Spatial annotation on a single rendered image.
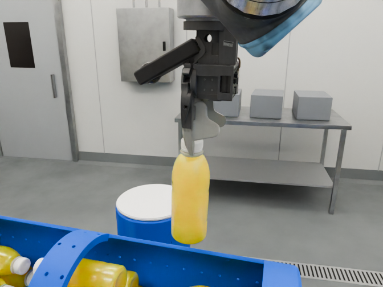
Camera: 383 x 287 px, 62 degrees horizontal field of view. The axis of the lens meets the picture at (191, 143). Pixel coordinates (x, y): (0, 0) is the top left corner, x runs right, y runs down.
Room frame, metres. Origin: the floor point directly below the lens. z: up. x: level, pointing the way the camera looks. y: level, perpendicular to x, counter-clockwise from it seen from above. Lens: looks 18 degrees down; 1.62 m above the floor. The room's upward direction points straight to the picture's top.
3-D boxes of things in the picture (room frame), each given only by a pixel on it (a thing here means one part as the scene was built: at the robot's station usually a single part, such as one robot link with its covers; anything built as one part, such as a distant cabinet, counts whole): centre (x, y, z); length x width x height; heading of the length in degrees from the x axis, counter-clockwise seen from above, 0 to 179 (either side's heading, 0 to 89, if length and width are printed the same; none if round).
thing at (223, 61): (0.52, -0.03, 1.59); 0.09 x 0.08 x 0.12; 75
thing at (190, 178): (0.53, 0.00, 1.35); 0.07 x 0.07 x 0.19
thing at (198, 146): (0.53, 0.00, 1.45); 0.04 x 0.04 x 0.02
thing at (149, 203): (1.09, 0.15, 1.03); 0.28 x 0.28 x 0.01
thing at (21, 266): (0.64, 0.41, 1.10); 0.04 x 0.02 x 0.04; 163
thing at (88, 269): (0.55, 0.23, 1.15); 0.19 x 0.07 x 0.07; 75
